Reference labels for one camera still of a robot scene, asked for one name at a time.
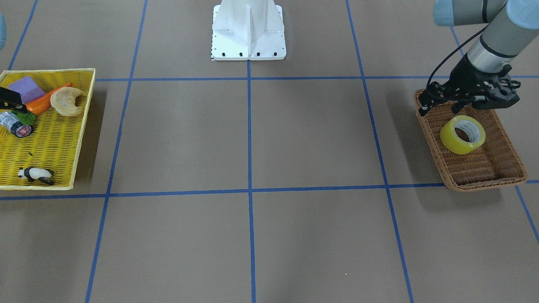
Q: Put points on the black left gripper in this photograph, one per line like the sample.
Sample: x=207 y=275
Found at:
x=466 y=72

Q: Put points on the yellow tape roll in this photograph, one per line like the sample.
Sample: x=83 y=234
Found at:
x=462 y=135

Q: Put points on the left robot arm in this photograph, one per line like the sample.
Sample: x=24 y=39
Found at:
x=510 y=26

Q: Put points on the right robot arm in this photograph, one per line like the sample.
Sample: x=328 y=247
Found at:
x=3 y=31

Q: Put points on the yellow plastic basket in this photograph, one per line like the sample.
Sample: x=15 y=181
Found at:
x=56 y=142

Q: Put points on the croissant toy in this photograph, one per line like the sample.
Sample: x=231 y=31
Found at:
x=64 y=101

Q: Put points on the orange carrot toy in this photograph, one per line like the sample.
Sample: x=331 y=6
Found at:
x=41 y=104

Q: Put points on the purple cube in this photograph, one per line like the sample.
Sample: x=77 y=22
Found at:
x=28 y=89

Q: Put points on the panda figurine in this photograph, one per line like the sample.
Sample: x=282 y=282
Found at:
x=36 y=173

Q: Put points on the small dark jar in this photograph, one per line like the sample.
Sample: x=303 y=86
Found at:
x=12 y=124

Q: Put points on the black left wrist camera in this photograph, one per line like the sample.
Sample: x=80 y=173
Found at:
x=434 y=94

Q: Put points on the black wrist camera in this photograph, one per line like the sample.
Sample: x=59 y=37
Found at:
x=11 y=100
x=434 y=94

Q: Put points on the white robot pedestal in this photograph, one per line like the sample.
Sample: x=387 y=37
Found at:
x=248 y=30

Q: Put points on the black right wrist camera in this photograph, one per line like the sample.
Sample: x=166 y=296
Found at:
x=11 y=100

